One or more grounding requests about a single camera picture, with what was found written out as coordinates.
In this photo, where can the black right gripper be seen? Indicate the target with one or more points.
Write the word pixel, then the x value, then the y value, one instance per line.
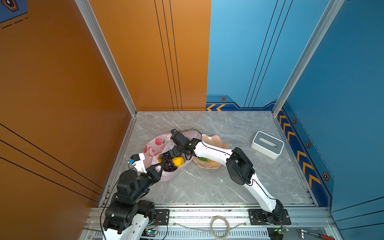
pixel 175 152

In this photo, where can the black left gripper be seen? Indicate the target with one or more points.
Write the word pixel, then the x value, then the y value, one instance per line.
pixel 155 175

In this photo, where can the purple grape bunch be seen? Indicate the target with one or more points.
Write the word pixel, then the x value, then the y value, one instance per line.
pixel 169 165

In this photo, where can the yellow orange fruit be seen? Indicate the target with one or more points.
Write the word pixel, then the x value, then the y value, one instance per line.
pixel 178 161

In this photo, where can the pink printed plastic bag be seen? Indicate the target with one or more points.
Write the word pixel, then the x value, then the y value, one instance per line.
pixel 157 146

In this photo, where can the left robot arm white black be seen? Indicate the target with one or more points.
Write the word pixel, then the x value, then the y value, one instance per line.
pixel 127 213

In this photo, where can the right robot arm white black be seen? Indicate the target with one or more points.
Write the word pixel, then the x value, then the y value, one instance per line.
pixel 240 170

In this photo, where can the pink fruit plate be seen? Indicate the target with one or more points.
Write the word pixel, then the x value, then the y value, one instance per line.
pixel 216 142

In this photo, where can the left green circuit board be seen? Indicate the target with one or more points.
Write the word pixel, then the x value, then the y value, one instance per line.
pixel 151 232

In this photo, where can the green circuit board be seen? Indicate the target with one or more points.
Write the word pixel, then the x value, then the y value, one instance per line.
pixel 151 232
pixel 282 230

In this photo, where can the white grey tissue box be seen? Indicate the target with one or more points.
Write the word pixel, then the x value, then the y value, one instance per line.
pixel 267 145

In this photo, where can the right green circuit board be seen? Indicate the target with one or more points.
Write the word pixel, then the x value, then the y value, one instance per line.
pixel 282 230

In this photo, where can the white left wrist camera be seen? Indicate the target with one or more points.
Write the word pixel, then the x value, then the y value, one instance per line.
pixel 137 161

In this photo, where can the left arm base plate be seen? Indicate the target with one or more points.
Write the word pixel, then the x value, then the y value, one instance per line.
pixel 161 217

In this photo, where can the aluminium front rail frame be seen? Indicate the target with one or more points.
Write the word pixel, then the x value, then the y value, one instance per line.
pixel 222 222

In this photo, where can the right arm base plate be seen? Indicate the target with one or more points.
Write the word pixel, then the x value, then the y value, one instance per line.
pixel 260 217

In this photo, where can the left aluminium corner post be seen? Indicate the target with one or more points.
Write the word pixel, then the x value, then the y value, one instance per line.
pixel 101 42

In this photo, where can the aluminium corner post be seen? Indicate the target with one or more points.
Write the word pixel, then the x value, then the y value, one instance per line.
pixel 101 42
pixel 319 32

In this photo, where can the red handled tool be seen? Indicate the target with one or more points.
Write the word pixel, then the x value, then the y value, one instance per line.
pixel 321 236

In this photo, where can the right aluminium corner post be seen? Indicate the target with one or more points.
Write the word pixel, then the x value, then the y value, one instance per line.
pixel 319 32

